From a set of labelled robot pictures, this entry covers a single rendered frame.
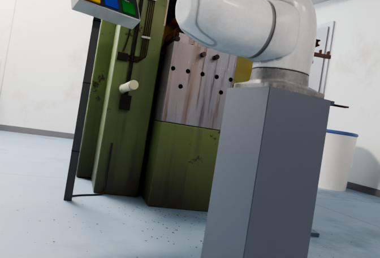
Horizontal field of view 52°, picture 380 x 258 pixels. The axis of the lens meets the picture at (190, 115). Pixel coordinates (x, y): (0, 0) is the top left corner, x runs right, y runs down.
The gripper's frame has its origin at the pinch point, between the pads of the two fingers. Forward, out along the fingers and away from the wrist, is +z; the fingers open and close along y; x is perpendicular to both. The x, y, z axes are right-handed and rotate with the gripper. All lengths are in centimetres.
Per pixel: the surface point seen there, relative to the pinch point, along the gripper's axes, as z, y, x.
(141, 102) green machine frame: 52, 30, -29
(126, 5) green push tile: 12.5, -1.4, 0.7
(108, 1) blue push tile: 12.5, -11.9, -1.0
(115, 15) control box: 15.4, -6.6, -5.4
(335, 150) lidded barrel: 79, 305, -28
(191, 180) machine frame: 44, 50, -79
